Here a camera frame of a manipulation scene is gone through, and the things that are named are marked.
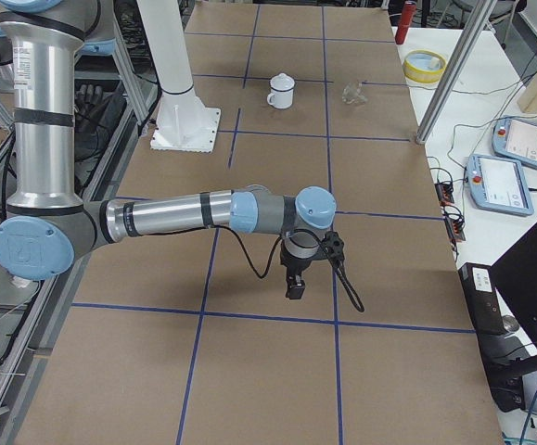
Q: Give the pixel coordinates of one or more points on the white enamel mug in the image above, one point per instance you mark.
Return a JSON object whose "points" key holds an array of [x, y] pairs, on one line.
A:
{"points": [[280, 100]]}

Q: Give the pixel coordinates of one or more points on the white mug lid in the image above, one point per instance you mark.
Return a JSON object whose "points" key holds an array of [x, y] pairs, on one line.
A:
{"points": [[282, 82]]}

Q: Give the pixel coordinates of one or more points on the orange electronics board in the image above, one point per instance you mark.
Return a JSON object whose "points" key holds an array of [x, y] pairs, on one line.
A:
{"points": [[445, 192], [455, 229]]}

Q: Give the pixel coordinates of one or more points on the black desktop computer box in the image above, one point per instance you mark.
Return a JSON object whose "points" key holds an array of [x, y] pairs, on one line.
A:
{"points": [[481, 298]]}

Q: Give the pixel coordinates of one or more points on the near teach pendant tablet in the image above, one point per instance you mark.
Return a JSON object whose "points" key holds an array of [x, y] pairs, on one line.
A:
{"points": [[498, 184]]}

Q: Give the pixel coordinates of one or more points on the teach pendant tablet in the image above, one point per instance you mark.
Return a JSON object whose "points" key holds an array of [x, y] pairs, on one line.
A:
{"points": [[498, 184], [516, 138]]}

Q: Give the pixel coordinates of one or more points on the yellow tape roll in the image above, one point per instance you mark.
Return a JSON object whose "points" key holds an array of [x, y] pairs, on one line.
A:
{"points": [[424, 66]]}

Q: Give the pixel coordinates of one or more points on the far teach pendant tablet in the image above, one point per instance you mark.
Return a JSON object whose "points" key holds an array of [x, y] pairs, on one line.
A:
{"points": [[516, 138]]}

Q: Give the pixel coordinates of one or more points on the red cylinder bottle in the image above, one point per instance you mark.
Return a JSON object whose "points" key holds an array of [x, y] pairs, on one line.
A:
{"points": [[404, 24]]}

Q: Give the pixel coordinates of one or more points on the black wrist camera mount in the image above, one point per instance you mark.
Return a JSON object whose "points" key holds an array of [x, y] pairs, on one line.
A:
{"points": [[333, 246]]}

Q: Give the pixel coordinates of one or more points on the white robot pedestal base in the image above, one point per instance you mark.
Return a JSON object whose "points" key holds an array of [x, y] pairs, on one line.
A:
{"points": [[183, 122]]}

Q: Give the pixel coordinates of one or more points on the aluminium frame post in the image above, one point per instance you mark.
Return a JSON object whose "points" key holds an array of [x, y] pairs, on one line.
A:
{"points": [[465, 44]]}

